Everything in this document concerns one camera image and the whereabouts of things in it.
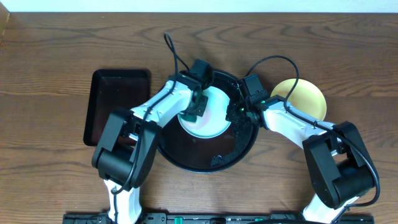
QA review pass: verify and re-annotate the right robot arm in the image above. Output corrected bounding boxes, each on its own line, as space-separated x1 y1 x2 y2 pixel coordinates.
226 75 380 223

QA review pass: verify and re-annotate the light blue plate front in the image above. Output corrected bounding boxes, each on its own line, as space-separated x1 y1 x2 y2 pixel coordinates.
178 86 231 139

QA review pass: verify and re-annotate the rectangular black tray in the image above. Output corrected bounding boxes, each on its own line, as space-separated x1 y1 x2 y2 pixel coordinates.
83 69 150 146

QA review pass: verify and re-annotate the yellow plate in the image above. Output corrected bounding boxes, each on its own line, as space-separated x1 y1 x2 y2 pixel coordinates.
271 78 327 120

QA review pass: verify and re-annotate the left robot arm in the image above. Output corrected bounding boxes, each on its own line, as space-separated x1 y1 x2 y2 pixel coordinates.
91 60 214 223

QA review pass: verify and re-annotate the round black tray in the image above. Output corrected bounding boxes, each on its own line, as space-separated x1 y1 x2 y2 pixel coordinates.
159 70 259 173

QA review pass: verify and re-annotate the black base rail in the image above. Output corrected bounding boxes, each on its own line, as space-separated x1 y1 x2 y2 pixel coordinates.
62 212 376 224

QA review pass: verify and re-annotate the green scouring sponge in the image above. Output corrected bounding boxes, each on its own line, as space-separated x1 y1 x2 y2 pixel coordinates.
179 114 197 123

